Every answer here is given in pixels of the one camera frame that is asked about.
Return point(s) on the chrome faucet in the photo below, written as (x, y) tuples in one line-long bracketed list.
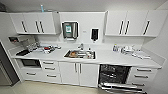
[(80, 46)]

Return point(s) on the white mug with red print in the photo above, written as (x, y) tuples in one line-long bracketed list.
[(88, 54)]

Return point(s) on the orange bowl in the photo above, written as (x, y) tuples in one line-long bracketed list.
[(73, 53)]

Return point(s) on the steel sink basin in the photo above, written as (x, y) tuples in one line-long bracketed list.
[(66, 57)]

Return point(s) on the steel paper towel dispenser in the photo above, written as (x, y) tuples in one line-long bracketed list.
[(70, 30)]

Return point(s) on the white two-door sink cabinet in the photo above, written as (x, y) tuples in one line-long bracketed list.
[(78, 74)]

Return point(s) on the blue dish soap bottle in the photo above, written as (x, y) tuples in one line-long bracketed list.
[(115, 48)]

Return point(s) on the small white bottle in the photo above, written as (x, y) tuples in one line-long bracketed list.
[(119, 49)]

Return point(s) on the white drawer unit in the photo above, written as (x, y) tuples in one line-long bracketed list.
[(142, 77), (50, 70)]

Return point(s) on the teal bottle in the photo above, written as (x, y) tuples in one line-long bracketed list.
[(42, 8)]

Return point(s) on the black built-in microwave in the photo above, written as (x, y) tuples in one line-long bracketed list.
[(29, 63)]

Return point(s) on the white drawer under microwave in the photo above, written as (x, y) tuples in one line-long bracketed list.
[(31, 74)]

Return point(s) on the stainless steel refrigerator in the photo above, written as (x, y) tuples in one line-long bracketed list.
[(6, 66)]

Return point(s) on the black wall soap dispenser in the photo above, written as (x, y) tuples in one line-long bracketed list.
[(95, 34)]

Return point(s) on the white wall cabinet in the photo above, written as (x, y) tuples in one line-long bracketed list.
[(136, 23), (33, 23)]

